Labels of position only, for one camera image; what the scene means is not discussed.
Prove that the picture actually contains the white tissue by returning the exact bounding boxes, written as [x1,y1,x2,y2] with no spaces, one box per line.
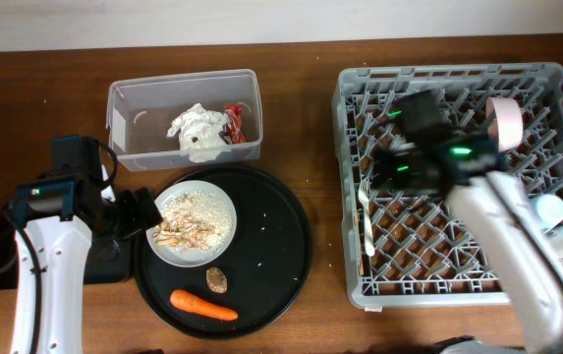
[166,115,187,138]
[177,103,229,163]

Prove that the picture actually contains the peanut shell scraps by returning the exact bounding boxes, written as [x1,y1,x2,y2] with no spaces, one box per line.
[152,216,212,250]

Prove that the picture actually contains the red snack wrapper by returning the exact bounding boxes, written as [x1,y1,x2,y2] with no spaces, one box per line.
[225,104,246,145]

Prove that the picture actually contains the grey dishwasher rack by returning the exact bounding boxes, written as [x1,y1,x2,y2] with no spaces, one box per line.
[332,63,563,311]

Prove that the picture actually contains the round black tray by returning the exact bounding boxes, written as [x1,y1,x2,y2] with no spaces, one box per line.
[133,165,312,339]

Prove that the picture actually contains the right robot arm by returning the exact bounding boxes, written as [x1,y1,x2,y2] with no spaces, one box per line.
[371,90,563,353]

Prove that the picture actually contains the orange carrot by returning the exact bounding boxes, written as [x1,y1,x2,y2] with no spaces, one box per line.
[170,290,239,322]

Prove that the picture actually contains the white plastic fork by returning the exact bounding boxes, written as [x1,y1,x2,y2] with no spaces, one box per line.
[358,179,375,257]

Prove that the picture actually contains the grey plate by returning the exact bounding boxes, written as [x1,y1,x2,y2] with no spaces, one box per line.
[147,180,238,267]

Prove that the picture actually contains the light blue cup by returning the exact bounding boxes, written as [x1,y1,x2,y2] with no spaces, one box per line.
[530,194,563,231]

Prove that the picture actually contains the wooden chopstick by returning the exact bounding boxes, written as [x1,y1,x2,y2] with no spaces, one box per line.
[354,211,365,276]

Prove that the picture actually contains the black rectangular tray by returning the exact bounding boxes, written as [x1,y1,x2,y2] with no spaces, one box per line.
[0,214,133,290]

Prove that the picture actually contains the pink bowl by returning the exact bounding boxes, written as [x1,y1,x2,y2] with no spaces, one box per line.
[485,97,524,151]

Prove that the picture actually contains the white rice pile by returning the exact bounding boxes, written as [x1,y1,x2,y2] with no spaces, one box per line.
[160,191,234,251]

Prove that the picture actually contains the clear plastic bin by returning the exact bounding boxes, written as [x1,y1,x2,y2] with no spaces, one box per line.
[106,69,263,171]

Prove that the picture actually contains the brown walnut shell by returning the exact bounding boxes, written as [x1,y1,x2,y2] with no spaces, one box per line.
[205,267,228,293]

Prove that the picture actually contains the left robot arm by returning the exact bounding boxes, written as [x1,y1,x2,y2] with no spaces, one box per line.
[3,135,162,353]

